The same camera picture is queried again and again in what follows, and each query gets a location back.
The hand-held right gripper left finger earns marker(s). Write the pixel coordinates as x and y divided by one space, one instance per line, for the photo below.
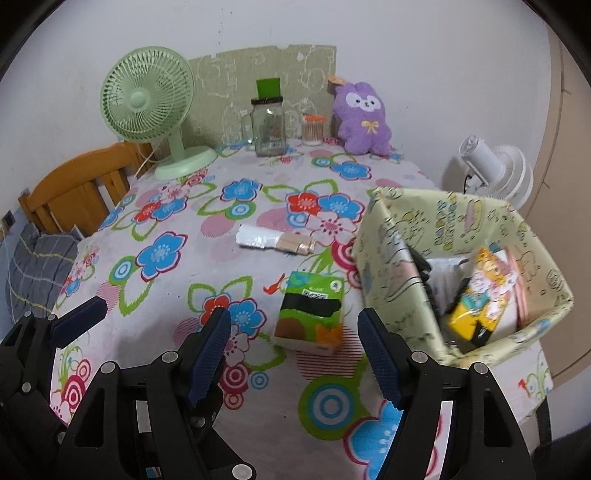
207 360

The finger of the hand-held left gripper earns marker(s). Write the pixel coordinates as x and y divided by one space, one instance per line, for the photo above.
231 457
78 318

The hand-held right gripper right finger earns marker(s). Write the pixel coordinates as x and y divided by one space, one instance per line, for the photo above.
383 360

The green tissue pack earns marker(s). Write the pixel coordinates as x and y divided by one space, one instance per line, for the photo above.
309 327

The yellow-green cartoon storage box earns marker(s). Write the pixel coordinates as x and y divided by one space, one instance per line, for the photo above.
392 258

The black sock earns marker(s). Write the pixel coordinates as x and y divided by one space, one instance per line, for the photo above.
463 284

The yellow cartoon snack packet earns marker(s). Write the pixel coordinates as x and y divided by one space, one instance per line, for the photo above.
482 295

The pink soft packet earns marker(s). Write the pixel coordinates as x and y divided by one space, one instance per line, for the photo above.
519 290

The grey plaid pillow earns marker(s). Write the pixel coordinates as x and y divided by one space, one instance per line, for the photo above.
41 267

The floral tablecloth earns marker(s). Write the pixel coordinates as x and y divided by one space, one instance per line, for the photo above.
184 277

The wooden chair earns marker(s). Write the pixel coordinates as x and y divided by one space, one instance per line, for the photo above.
69 194

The silver brown snack wrapper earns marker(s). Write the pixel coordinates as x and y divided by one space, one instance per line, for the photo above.
277 240

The black table leg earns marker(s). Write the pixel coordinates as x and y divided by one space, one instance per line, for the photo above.
544 420

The white clip fan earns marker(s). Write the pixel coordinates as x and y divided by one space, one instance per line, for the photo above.
480 161

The green desk fan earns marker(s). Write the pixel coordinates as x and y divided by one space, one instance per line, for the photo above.
138 99

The glass jar mug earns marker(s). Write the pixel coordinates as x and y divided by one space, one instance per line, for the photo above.
268 134

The purple plush bunny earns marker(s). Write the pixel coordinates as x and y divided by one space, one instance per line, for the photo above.
362 124

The small jar orange lid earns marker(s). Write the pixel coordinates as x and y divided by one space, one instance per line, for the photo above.
313 131

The beige wooden door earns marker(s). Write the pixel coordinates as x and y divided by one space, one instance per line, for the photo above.
570 207

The green rectangular block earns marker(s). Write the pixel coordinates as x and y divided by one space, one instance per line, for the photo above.
269 88

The green patterned cardboard panel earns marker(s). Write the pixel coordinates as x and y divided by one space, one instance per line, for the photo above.
221 78

